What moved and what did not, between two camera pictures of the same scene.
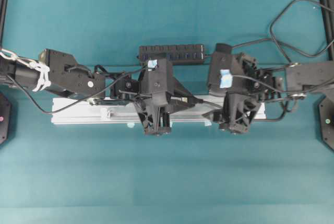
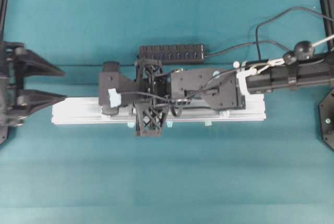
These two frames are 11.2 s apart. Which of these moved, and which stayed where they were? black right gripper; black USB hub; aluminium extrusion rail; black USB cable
Moved: black right gripper; black USB cable
Stayed: aluminium extrusion rail; black USB hub
